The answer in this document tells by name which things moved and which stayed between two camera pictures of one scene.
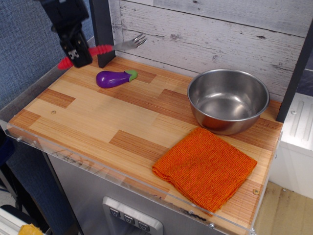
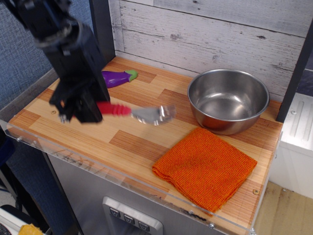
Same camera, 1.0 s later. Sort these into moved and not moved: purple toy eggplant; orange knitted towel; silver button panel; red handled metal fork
Moved: red handled metal fork
Not moved: orange knitted towel; purple toy eggplant; silver button panel
